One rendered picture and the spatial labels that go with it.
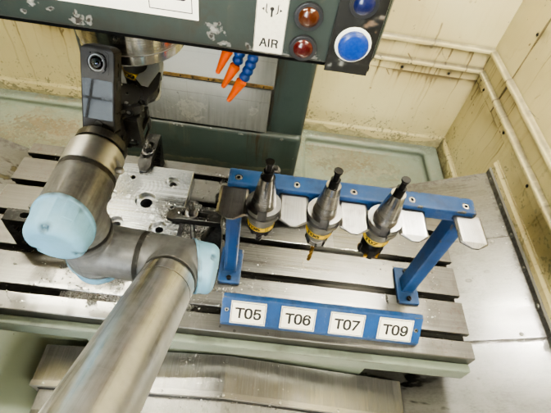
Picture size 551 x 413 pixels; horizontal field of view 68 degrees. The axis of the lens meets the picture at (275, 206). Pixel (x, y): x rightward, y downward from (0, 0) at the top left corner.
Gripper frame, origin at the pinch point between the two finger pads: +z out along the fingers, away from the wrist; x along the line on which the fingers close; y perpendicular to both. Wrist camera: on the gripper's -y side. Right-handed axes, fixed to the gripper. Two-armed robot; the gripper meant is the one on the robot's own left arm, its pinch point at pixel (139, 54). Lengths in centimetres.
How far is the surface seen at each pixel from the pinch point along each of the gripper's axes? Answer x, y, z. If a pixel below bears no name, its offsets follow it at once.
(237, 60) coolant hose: 16.7, -4.9, -4.4
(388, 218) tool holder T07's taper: 45.3, 13.7, -15.4
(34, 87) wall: -79, 78, 75
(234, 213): 19.0, 16.8, -16.9
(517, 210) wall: 100, 49, 22
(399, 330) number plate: 58, 44, -23
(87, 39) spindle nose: -3.9, -6.7, -7.7
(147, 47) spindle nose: 4.4, -6.7, -7.4
